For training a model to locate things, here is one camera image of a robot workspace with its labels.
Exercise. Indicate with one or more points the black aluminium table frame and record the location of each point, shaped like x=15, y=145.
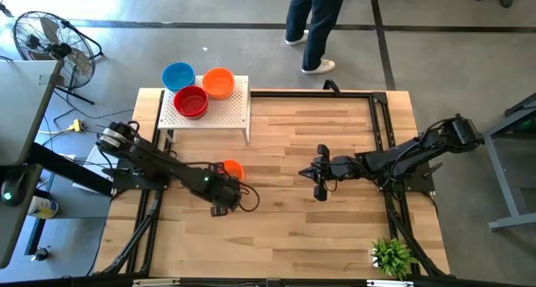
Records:
x=310, y=94

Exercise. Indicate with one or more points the small green potted plant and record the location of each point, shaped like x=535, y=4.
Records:
x=393, y=257

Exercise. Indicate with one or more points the black gantry base bar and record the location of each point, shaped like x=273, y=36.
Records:
x=84, y=283

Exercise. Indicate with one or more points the white floor box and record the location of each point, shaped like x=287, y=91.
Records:
x=94, y=157

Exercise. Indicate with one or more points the silver metal bracket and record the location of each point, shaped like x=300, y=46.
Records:
x=389, y=283
x=156, y=282

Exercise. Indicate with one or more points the black caster wheel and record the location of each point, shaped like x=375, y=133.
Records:
x=41, y=253

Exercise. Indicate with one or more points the grey desk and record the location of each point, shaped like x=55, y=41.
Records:
x=17, y=232

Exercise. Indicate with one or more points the blue-grey metal table frame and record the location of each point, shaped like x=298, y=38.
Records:
x=513, y=222

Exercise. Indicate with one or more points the black table clamp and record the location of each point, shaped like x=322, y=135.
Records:
x=333, y=85

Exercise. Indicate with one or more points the white perforated metal shelf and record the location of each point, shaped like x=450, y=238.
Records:
x=226, y=111

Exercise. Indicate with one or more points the white and yellow canister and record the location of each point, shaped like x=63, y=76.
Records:
x=42, y=207

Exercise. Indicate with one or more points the black desk support beam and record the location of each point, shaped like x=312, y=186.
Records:
x=63, y=165

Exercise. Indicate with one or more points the orange plastic mini bowl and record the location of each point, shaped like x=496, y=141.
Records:
x=235, y=170
x=218, y=83

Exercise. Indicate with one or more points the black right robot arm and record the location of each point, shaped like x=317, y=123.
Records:
x=398, y=159

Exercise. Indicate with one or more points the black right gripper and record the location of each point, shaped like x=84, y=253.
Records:
x=341, y=168

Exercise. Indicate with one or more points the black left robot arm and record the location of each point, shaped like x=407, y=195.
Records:
x=155, y=163

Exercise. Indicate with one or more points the black floor fan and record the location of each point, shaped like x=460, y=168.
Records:
x=58, y=50

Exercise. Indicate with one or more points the yellow power plug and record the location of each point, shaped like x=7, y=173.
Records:
x=76, y=125

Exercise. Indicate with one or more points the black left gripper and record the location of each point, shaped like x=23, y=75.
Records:
x=222, y=191

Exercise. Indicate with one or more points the grey flat panel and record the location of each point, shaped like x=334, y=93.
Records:
x=21, y=111

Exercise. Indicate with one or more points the blue plastic mini bowl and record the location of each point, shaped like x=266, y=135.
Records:
x=178, y=75

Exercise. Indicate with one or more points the red plastic mini bowl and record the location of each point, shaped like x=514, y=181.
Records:
x=191, y=103

